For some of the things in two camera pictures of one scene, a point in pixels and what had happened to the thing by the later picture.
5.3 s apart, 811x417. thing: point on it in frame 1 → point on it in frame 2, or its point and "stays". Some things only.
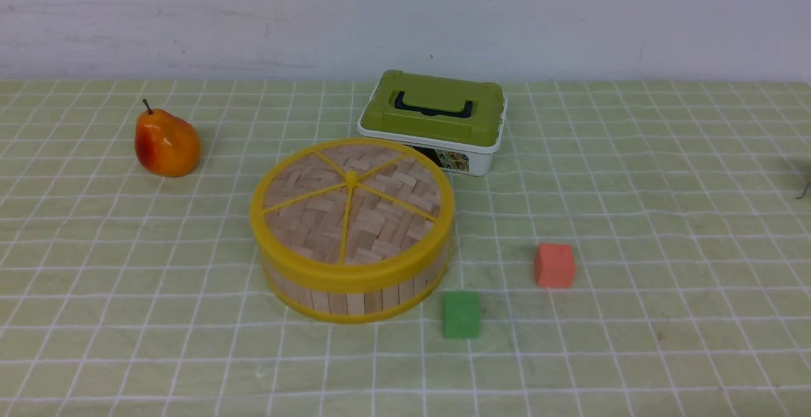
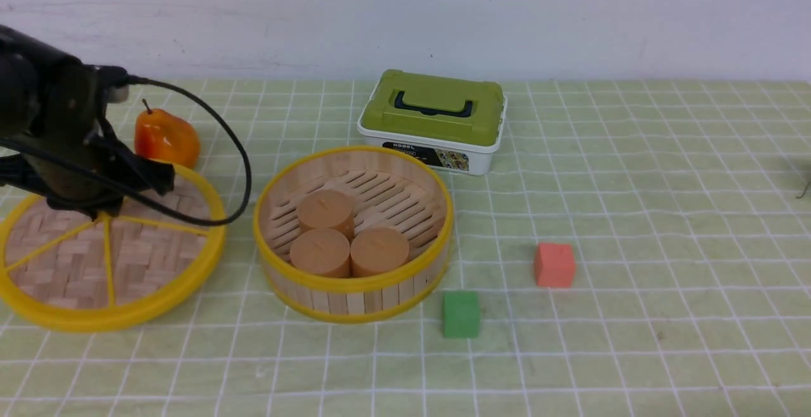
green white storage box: [457, 121] stays
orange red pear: [165, 145] stays
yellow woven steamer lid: [352, 215] → [60, 269]
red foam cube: [554, 265] stays
